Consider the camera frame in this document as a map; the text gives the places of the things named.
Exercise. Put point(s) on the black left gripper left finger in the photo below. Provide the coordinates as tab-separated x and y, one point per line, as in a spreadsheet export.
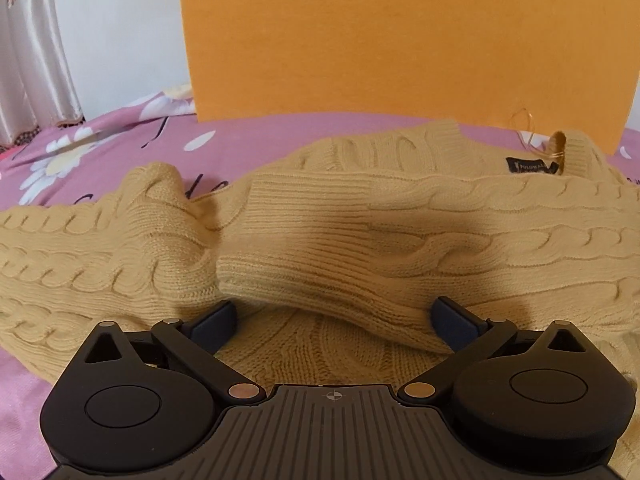
193	345

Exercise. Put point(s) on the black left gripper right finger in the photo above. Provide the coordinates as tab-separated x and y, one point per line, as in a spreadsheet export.
472	340

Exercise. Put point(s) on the mustard cable knit cardigan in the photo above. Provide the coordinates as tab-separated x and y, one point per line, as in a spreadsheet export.
334	255

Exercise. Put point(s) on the beige patterned curtain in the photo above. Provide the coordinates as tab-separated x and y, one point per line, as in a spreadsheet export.
37	91

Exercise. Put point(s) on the orange board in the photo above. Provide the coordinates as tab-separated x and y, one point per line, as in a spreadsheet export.
549	64

